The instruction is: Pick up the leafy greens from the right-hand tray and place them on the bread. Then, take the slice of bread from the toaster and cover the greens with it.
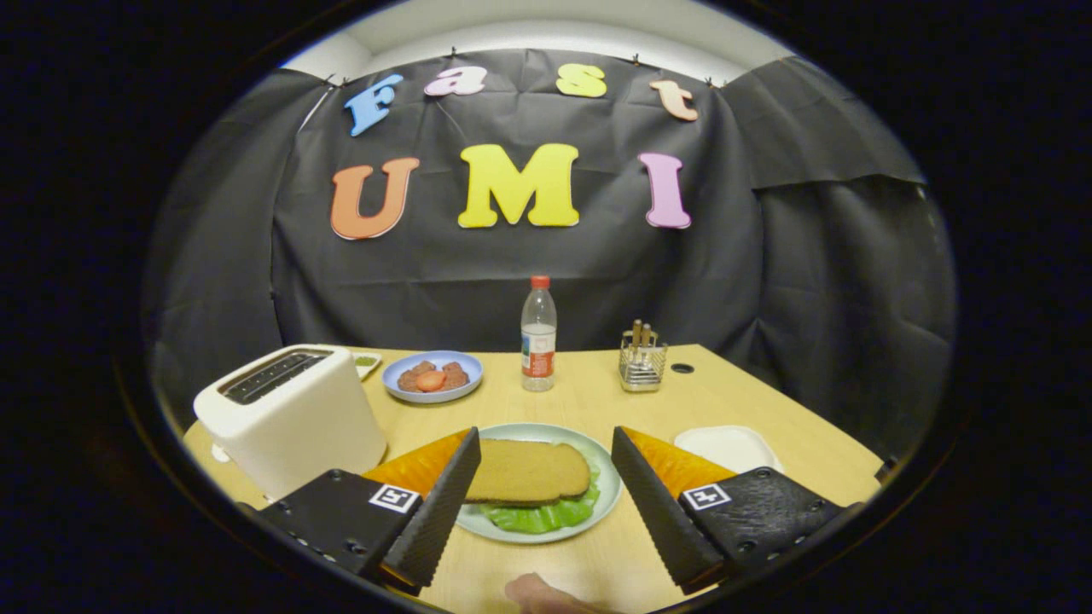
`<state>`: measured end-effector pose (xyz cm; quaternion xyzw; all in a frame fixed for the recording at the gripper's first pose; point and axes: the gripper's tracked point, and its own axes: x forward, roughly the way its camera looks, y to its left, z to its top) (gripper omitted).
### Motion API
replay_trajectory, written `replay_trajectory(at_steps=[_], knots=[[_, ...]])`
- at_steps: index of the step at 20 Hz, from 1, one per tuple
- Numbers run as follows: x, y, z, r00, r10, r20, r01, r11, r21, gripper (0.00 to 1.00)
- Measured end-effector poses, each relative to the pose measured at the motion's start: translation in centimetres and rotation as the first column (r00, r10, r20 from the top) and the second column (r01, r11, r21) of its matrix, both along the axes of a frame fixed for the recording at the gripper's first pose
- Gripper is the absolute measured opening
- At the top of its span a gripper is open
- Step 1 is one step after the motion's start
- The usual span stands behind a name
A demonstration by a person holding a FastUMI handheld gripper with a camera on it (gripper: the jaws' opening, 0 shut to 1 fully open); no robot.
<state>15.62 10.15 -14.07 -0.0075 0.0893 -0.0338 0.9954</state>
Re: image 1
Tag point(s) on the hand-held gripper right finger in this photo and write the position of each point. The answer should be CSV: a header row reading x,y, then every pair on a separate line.
x,y
657,512

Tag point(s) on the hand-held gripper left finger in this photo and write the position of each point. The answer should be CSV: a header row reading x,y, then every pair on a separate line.
x,y
435,512

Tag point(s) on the green lettuce leaf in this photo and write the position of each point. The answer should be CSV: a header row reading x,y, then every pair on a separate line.
x,y
537,518

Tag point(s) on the brown toast slice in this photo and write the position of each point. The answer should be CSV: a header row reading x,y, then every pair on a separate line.
x,y
529,469

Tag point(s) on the small white square plate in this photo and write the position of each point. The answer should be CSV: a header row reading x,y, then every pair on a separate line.
x,y
725,448

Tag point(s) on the red tomato slice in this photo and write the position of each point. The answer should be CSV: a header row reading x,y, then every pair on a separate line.
x,y
431,381

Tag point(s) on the blue plate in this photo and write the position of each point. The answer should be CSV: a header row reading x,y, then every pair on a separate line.
x,y
392,388

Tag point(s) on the pale green plate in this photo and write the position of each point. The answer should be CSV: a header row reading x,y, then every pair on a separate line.
x,y
546,431

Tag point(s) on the brown meat patty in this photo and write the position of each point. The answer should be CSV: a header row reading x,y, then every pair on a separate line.
x,y
414,371
456,373

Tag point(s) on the white toaster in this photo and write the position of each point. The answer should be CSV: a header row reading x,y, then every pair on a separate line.
x,y
299,435

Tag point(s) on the white divided seed tray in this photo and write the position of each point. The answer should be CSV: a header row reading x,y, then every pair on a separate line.
x,y
367,362

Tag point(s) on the clear red-capped water bottle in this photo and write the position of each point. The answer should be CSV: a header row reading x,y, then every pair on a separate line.
x,y
538,350

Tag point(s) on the black backdrop cloth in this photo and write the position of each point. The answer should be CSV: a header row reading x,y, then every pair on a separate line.
x,y
768,298

